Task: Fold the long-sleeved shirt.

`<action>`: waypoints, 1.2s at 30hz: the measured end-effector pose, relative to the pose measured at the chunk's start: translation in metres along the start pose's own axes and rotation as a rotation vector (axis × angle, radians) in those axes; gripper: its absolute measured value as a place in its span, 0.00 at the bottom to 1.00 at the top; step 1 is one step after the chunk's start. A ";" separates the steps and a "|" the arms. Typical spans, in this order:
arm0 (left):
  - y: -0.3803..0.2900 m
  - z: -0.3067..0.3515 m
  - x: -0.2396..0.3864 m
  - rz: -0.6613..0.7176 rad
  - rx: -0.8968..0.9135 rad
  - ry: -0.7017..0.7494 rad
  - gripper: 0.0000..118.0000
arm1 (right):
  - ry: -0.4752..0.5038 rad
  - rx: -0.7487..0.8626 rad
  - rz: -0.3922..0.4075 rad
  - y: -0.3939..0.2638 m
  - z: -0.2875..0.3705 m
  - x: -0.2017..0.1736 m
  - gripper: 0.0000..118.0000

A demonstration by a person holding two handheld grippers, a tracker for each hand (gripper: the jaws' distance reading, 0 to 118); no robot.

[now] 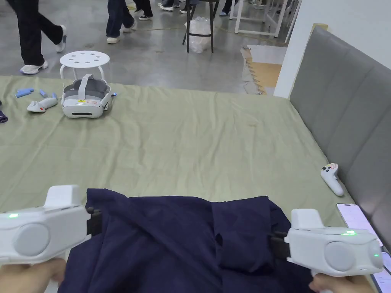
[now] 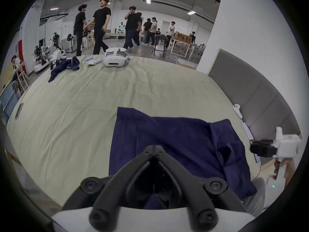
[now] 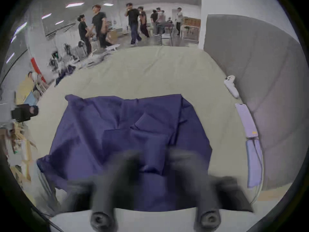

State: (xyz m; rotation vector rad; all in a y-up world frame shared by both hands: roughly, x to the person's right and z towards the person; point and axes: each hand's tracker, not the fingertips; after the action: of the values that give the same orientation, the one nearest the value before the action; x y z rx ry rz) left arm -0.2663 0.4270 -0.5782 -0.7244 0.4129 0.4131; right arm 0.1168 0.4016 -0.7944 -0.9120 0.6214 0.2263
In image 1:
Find person's right hand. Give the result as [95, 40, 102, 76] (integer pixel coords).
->
[308, 272, 376, 293]

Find group of people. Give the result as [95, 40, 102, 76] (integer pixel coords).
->
[157, 0, 192, 14]

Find cardboard sheets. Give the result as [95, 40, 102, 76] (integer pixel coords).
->
[239, 45, 288, 96]

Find bed with pale green sheet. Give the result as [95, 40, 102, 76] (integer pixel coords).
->
[0, 74, 376, 289]

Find black chair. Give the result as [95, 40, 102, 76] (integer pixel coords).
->
[182, 0, 221, 54]

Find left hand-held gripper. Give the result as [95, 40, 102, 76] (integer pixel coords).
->
[0, 184, 103, 266]

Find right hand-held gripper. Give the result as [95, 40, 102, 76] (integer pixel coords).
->
[268, 209, 384, 278]

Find person's left hand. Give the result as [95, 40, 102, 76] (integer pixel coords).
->
[0, 258, 67, 293]

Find dark blue garment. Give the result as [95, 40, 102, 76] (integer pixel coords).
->
[57, 187, 316, 293]

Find white frame table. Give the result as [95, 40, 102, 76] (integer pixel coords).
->
[228, 0, 302, 43]

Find white headset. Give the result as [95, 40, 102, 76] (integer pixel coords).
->
[61, 74, 112, 119]

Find clear plastic bag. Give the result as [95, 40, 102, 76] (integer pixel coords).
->
[185, 16, 213, 54]

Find white hand controller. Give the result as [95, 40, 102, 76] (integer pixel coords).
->
[320, 163, 344, 196]
[26, 97, 59, 114]

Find grey padded headboard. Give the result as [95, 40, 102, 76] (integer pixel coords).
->
[288, 24, 391, 255]

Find white round stool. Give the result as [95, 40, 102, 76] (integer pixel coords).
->
[59, 51, 111, 84]

